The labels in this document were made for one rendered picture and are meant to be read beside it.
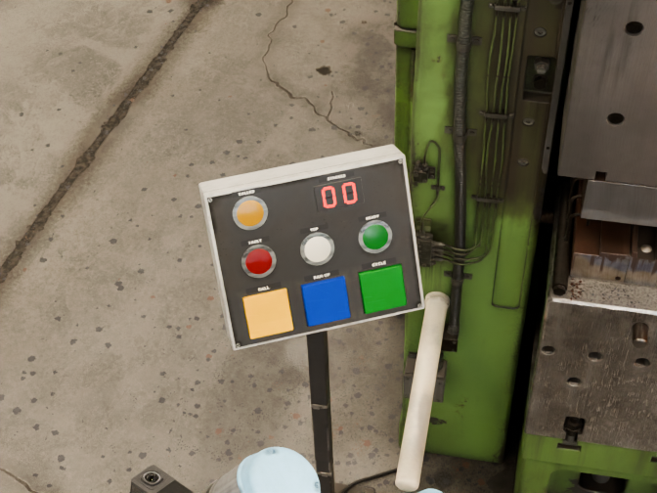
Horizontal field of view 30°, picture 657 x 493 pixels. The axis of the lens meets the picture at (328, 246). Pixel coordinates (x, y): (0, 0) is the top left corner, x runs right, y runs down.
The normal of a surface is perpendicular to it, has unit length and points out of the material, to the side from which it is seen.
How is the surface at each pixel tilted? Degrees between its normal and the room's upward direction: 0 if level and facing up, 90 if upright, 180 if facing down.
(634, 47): 90
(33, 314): 0
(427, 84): 90
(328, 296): 60
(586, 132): 90
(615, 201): 90
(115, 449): 0
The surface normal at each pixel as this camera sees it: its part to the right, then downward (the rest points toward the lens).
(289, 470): 0.50, -0.54
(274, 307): 0.20, 0.31
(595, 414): -0.18, 0.75
